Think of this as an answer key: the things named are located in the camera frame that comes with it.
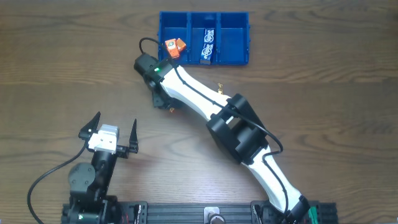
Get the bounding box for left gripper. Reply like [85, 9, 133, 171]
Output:
[78, 111, 139, 159]

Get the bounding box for orange candy box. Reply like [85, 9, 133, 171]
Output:
[175, 37, 187, 52]
[164, 38, 181, 60]

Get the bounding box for blue tray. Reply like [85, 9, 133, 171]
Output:
[157, 11, 251, 67]

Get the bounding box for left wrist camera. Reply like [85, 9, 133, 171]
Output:
[87, 124, 121, 154]

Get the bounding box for mounting rail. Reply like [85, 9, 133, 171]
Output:
[62, 200, 338, 224]

